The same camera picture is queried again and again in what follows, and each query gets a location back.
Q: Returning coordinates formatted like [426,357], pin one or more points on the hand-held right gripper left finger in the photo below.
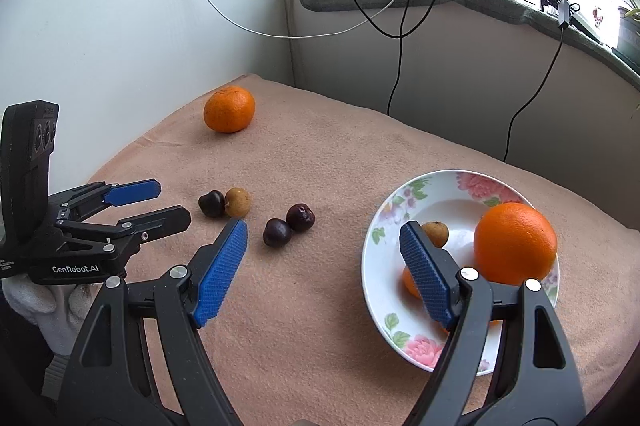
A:
[222,271]

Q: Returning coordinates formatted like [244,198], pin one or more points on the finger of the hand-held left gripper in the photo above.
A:
[160,220]
[132,192]

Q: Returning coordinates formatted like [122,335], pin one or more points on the large smooth orange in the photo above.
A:
[515,243]

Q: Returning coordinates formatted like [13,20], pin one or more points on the pink towel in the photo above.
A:
[300,306]

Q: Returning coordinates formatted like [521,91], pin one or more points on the large speckled orange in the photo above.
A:
[229,109]

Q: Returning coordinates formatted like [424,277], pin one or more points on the small tangerine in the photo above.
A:
[412,282]

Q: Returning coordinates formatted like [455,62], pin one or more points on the white board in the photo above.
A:
[100,31]

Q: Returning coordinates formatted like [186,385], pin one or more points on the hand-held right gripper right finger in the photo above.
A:
[425,271]

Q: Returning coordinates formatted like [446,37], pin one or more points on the person's left hand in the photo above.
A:
[30,301]

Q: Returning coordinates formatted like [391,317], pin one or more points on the small red ornament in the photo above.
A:
[596,13]

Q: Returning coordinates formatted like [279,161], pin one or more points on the white floral plate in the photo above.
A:
[440,206]

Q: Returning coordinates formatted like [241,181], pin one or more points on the potted spider plant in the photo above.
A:
[627,36]

